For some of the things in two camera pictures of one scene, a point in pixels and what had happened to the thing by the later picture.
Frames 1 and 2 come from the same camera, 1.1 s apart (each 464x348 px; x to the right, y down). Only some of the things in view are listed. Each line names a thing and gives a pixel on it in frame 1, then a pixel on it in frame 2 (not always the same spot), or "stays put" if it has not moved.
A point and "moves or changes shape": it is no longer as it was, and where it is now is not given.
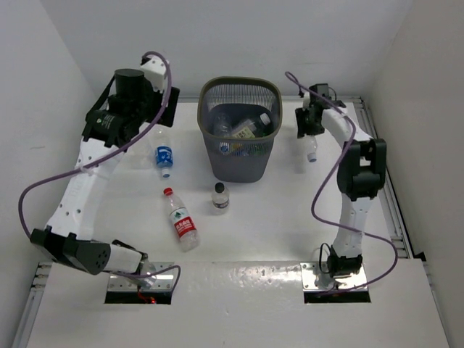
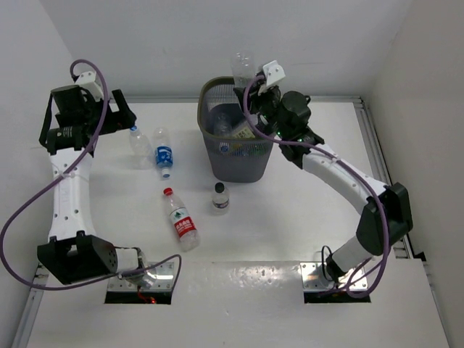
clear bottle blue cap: [222, 125] stays put
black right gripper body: [313, 126] to [267, 102]
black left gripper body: [152, 98] to [93, 113]
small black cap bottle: [220, 198] stays put
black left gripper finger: [168, 117] to [126, 117]
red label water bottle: [183, 222] stays put
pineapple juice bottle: [246, 130] stays put
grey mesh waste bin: [239, 117] stays put
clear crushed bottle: [311, 146] moves or changes shape
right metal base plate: [313, 278] stays put
